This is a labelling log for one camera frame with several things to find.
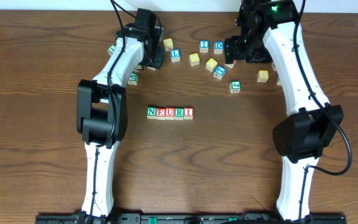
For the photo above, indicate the yellow O block right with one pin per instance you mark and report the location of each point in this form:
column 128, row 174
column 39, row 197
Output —
column 211, row 64

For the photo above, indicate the green J block lower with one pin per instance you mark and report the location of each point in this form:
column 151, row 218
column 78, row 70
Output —
column 235, row 87

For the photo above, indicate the red E block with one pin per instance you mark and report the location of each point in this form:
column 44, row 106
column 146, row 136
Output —
column 160, row 113

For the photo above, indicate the blue l block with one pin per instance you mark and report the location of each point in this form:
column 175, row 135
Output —
column 274, row 67
column 175, row 55

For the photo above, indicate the blue L block right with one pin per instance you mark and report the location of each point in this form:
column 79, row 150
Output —
column 274, row 67

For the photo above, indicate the blue D block centre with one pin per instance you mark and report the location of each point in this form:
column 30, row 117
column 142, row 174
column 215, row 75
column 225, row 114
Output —
column 218, row 47

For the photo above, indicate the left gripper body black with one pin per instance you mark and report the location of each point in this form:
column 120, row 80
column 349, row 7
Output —
column 158, row 58

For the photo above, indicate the blue L block centre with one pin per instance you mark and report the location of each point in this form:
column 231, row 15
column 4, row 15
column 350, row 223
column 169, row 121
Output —
column 175, row 55

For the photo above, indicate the green L block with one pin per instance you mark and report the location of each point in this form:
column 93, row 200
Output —
column 111, row 49

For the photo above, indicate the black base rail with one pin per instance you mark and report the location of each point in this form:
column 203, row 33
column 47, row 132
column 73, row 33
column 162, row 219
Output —
column 136, row 218

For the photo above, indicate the green B block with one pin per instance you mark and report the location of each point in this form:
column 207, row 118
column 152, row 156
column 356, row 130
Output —
column 138, row 68

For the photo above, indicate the red I block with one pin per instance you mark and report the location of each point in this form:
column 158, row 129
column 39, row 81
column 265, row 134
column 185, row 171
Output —
column 188, row 113

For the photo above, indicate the green N block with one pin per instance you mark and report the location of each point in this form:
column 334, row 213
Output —
column 151, row 113

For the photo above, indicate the blue 2 block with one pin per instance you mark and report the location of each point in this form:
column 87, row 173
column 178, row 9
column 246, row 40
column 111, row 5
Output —
column 204, row 46

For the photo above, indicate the green 4 block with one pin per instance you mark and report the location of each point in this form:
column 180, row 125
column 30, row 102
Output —
column 278, row 81

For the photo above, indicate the blue T block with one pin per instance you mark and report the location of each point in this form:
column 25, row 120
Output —
column 219, row 72

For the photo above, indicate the yellow s block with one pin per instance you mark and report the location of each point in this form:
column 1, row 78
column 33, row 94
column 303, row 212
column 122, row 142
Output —
column 168, row 44
column 262, row 76

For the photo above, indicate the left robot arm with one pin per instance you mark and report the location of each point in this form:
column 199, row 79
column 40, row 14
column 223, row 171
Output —
column 101, row 112

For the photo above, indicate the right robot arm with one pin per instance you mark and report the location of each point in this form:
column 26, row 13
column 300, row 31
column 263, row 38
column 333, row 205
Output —
column 271, row 33

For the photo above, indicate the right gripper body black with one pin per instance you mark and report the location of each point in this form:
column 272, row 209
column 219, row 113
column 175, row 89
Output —
column 233, row 50

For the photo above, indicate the red u block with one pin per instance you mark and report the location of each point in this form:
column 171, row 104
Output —
column 169, row 113
column 230, row 65

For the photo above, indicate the green R block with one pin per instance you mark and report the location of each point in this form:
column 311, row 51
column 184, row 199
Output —
column 179, row 114

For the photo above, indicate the yellow O block left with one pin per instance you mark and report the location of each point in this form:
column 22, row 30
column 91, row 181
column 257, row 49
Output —
column 194, row 59

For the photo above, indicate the yellow S block top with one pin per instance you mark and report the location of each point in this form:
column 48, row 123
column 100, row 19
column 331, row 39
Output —
column 168, row 44

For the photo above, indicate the yellow o block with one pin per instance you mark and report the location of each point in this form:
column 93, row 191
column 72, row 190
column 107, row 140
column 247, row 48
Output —
column 194, row 59
column 211, row 64

